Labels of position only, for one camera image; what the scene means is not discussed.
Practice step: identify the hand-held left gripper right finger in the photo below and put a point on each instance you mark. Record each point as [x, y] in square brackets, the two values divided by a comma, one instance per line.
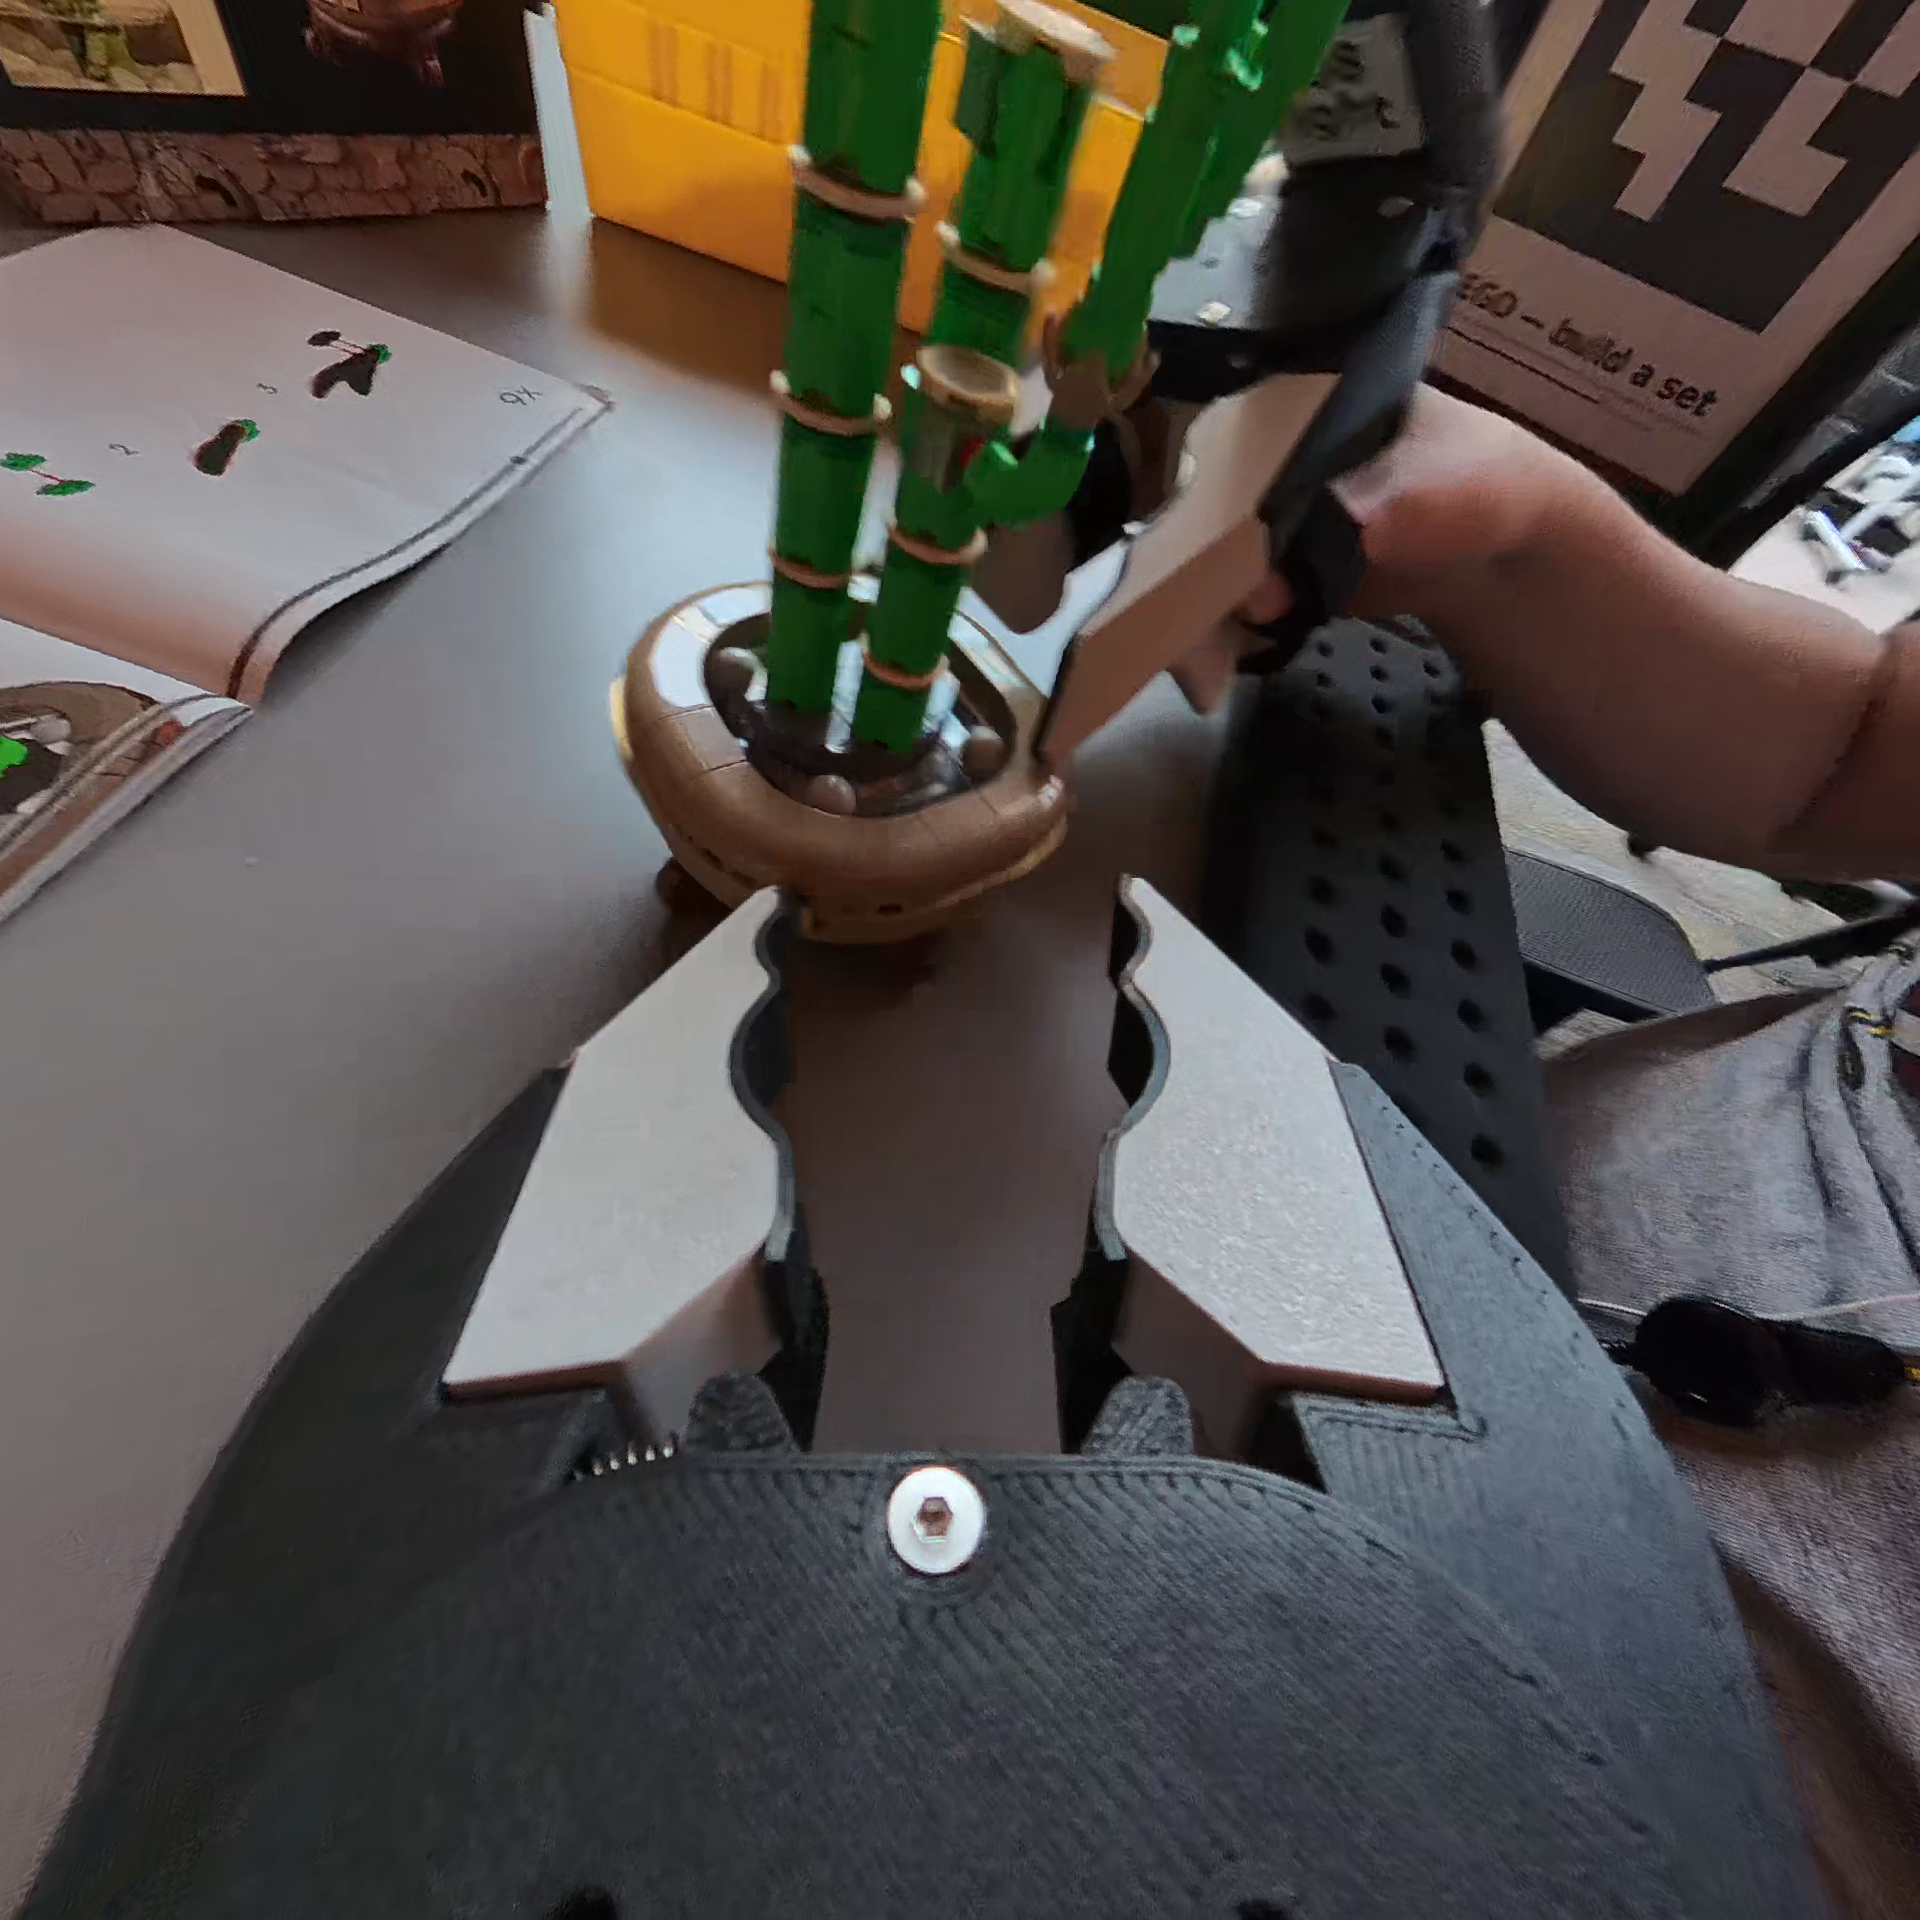
[1261, 1201]

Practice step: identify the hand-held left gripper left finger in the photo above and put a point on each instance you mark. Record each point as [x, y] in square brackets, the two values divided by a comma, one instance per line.
[630, 1201]

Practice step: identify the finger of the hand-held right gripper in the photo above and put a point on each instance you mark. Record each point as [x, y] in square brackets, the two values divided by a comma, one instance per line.
[1091, 661]
[1222, 527]

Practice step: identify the green lego bamboo branch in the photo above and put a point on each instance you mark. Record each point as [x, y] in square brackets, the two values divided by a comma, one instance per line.
[1157, 254]

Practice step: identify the lego bamboo plant model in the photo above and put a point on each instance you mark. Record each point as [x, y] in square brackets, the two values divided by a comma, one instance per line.
[842, 451]

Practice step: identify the person's right forearm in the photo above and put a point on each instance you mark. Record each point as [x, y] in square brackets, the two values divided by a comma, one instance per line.
[1694, 706]

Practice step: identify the lego instruction booklet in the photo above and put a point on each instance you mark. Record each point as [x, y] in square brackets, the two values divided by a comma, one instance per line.
[213, 495]

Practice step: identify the black lego set box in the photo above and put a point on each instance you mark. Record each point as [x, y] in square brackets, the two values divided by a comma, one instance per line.
[226, 91]

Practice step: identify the person's right hand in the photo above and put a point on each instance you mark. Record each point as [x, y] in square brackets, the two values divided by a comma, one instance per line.
[1455, 510]

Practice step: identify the black perforated pad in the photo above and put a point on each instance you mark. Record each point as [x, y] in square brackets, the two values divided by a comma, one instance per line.
[1379, 933]

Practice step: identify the black framed tag sign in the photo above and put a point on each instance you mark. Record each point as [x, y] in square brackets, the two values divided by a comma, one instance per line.
[1694, 167]

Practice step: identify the grey hooded jacket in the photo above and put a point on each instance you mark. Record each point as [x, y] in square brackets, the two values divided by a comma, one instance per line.
[1757, 1171]

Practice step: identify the yellow plastic bin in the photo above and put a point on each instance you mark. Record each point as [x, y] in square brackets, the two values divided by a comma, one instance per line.
[677, 135]

